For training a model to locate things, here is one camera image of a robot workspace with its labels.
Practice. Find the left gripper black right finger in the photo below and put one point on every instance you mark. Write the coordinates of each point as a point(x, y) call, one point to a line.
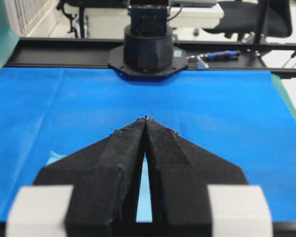
point(195, 193)

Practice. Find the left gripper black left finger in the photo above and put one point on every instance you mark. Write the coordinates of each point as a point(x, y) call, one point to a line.
point(85, 194)

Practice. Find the light blue towel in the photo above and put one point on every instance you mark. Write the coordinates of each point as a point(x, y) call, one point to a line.
point(54, 157)

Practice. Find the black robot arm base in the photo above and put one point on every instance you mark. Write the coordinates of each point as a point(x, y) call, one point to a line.
point(148, 49)

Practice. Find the blue table cloth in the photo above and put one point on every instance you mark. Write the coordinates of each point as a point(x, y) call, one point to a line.
point(243, 117)

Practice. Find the black office chair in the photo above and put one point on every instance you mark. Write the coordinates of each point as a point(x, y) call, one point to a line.
point(241, 17)

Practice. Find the blue handled tool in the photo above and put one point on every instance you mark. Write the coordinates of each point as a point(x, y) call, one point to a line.
point(210, 56)

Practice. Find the black aluminium frame rail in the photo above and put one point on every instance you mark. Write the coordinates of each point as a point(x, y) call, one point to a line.
point(108, 53)

